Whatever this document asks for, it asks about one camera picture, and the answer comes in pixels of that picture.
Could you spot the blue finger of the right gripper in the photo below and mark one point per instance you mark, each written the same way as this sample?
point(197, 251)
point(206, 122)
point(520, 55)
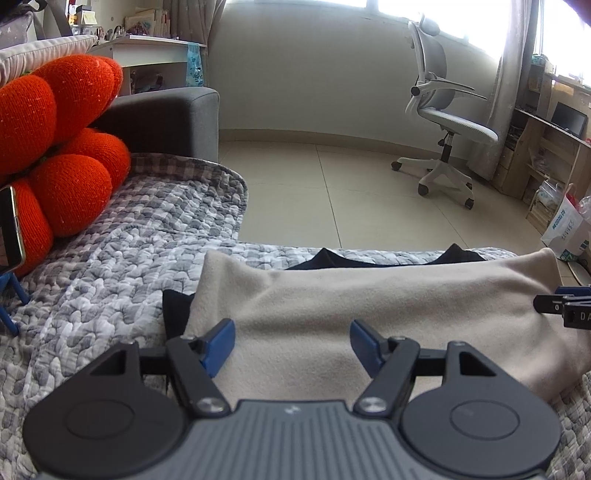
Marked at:
point(574, 290)
point(555, 304)

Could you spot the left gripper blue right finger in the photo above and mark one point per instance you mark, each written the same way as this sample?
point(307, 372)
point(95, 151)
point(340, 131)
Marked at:
point(370, 347)

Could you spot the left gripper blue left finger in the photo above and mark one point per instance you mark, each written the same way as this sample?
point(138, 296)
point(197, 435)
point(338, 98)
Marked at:
point(214, 348)

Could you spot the cream black raglan sweatshirt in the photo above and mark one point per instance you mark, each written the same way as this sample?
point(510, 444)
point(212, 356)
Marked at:
point(292, 326)

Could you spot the white blue paper bag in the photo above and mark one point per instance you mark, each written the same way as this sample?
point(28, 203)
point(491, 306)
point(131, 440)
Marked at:
point(568, 233)

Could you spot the grey checked quilted bedcover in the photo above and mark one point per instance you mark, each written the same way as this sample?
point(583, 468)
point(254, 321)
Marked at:
point(106, 285)

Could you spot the wooden desk shelf unit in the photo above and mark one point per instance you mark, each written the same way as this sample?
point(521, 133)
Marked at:
point(539, 159)

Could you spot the right grey curtain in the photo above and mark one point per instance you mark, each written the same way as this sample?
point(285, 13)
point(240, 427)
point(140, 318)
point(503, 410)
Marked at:
point(513, 69)

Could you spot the grey curtain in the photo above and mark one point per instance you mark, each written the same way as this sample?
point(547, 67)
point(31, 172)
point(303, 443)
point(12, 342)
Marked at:
point(194, 20)
point(513, 69)

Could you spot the black laptop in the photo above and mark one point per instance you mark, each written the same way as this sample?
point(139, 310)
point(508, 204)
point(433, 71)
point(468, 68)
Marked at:
point(570, 120)

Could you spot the blue stool phone stand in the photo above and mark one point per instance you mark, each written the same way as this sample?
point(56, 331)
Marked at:
point(11, 290)

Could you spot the smartphone playing video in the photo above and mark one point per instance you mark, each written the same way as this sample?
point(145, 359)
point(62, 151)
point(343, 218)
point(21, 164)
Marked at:
point(12, 247)

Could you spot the red flower plush cushion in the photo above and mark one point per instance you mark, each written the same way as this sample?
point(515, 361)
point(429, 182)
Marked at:
point(62, 171)

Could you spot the white grey office chair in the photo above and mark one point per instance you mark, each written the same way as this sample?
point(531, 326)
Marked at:
point(431, 95)

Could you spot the white desk with shelves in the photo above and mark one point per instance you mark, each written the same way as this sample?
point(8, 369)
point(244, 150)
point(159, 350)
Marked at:
point(154, 63)

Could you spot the left grey curtain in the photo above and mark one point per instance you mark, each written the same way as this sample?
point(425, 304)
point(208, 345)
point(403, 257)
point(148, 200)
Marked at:
point(194, 20)

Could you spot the grey white pillow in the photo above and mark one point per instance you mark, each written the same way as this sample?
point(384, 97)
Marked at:
point(20, 59)

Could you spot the grey diaper bag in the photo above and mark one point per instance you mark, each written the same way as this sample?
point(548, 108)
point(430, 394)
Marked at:
point(18, 16)

